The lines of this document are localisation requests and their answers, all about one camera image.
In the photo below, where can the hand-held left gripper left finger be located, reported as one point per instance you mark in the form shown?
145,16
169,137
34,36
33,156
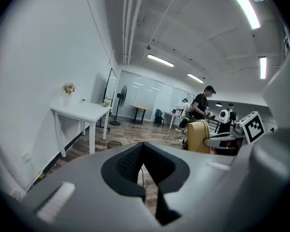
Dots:
120,173

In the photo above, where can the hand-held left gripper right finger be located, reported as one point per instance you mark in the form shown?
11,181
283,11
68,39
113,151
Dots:
166,173

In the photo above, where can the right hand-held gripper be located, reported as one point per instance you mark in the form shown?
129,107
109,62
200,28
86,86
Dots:
253,129

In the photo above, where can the black round waste bin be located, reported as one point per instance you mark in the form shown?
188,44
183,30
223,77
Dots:
114,144

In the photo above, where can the pale yellow plastic cup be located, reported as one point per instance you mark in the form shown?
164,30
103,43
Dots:
195,136

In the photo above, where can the white round device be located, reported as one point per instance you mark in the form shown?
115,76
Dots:
223,116

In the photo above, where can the black pendant lamp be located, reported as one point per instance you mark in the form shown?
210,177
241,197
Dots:
218,104

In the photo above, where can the black chair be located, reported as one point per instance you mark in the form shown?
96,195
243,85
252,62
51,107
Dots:
158,115

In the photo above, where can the small white table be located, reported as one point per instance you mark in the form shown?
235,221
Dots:
170,113

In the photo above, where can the ceiling strip light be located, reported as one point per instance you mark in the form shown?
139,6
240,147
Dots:
247,8
195,78
263,68
160,60

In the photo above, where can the round wooden table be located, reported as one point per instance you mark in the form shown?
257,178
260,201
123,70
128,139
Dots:
140,107

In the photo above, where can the small pale flower bouquet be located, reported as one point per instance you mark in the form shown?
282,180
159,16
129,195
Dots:
106,103

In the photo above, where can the long white table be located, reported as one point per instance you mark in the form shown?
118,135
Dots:
82,110

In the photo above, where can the black standing fan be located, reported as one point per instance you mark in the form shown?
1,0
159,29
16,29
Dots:
122,96

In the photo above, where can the black framed whiteboard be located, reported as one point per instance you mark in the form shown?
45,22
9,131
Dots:
111,86

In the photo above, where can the large pink flower bouquet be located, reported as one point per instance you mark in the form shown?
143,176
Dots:
68,88

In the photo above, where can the white ceiling pipes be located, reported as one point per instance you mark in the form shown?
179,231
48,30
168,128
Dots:
136,13

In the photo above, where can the white wall socket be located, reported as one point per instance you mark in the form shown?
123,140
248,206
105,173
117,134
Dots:
26,157

